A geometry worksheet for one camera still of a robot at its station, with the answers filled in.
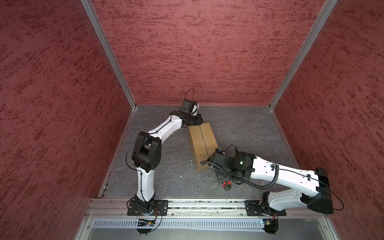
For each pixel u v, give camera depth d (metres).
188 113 0.74
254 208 0.74
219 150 0.67
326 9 0.71
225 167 0.52
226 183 0.67
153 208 0.67
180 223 0.71
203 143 0.81
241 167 0.47
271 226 0.71
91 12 0.73
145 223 0.72
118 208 0.76
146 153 0.52
